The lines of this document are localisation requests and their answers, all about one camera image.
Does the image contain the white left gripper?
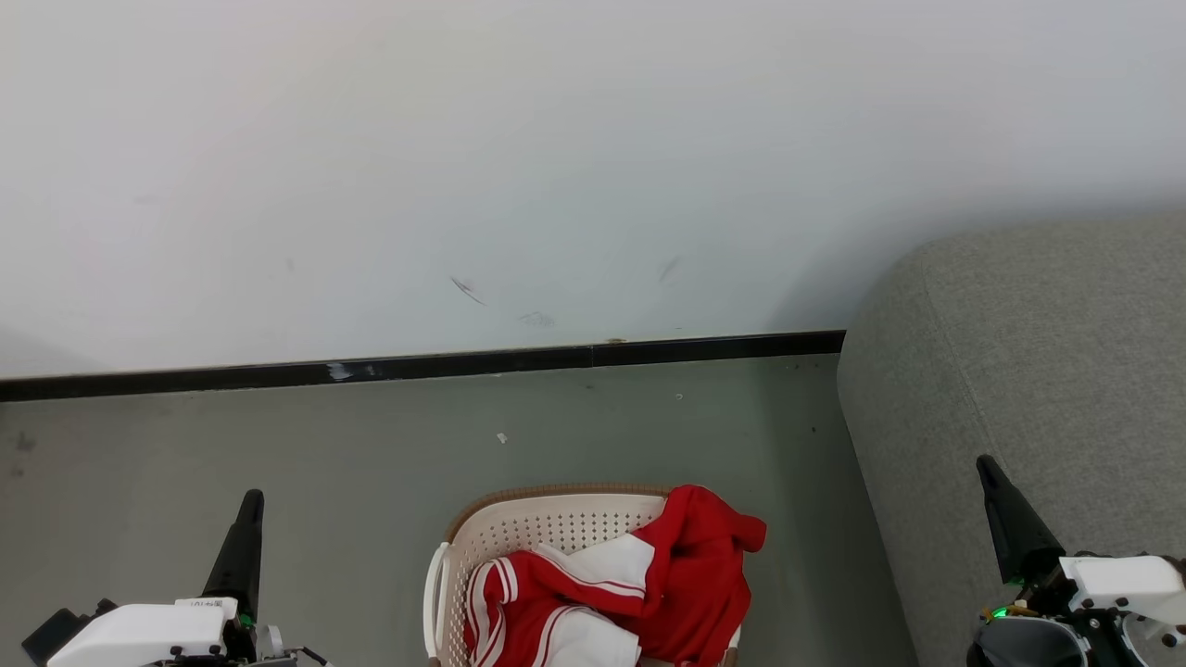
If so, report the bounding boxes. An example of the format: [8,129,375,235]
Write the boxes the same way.
[46,489,284,667]

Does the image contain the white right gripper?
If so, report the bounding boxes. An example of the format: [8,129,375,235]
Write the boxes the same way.
[977,455,1186,667]

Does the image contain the red and white garment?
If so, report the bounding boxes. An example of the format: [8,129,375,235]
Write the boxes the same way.
[461,484,768,667]

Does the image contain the grey fabric sofa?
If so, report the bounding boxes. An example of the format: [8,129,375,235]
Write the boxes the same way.
[837,215,1186,667]

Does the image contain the black baseboard strip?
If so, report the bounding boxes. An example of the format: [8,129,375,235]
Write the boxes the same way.
[0,331,846,403]

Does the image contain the beige perforated laundry basket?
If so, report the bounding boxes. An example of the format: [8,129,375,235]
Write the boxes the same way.
[423,484,742,667]

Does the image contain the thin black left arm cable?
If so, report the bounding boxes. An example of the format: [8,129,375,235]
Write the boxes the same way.
[271,626,332,667]

